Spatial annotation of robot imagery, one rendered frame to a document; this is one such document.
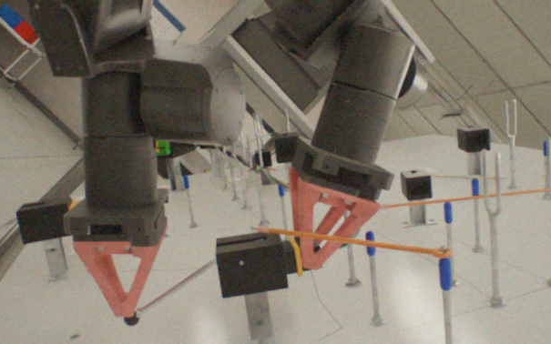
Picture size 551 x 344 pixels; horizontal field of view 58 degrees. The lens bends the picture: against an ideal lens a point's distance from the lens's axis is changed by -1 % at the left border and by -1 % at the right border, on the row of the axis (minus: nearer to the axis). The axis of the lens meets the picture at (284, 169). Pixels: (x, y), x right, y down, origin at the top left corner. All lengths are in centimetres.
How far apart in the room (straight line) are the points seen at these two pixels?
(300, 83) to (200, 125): 113
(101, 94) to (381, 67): 21
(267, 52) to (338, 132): 106
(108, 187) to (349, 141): 19
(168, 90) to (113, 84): 5
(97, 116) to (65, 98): 778
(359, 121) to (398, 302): 19
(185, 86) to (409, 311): 28
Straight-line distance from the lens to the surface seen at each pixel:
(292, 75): 147
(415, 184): 71
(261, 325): 46
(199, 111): 35
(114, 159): 40
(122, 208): 41
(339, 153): 40
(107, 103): 40
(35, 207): 70
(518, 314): 49
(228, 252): 42
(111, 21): 38
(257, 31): 144
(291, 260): 43
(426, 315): 48
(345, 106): 40
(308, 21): 44
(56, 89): 822
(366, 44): 41
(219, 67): 36
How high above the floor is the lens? 118
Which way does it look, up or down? 5 degrees up
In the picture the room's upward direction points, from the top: 44 degrees clockwise
